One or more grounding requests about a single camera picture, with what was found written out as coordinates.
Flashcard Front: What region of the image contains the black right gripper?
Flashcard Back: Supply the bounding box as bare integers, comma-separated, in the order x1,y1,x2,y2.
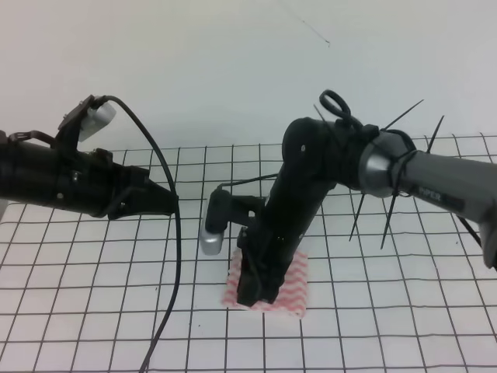
204,188,311,306

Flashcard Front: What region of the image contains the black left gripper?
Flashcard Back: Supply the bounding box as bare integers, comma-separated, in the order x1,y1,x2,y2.
54,95,179,220

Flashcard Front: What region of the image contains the pink wavy striped towel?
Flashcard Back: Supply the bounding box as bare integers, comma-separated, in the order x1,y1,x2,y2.
221,248,308,319

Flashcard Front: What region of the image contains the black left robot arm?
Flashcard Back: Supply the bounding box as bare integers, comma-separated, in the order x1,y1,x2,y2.
1,96,179,220

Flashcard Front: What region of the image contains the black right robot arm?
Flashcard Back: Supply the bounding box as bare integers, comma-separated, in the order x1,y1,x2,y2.
200,117,496,306

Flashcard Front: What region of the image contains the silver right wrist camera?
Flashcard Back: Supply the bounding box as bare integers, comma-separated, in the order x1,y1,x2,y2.
199,225,224,256

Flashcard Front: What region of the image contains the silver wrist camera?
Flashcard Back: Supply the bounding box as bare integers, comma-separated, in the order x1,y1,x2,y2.
199,225,224,256
78,102,116,142

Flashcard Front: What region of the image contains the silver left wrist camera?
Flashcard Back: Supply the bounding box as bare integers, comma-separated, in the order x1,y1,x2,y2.
78,102,116,142

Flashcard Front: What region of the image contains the black left camera cable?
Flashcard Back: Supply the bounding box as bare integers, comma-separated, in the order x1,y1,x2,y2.
95,95,181,373

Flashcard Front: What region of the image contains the black camera cable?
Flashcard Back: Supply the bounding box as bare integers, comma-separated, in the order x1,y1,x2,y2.
95,95,181,373
217,89,482,249

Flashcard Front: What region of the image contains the black right camera cable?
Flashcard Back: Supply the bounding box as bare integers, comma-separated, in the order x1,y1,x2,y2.
217,89,482,249

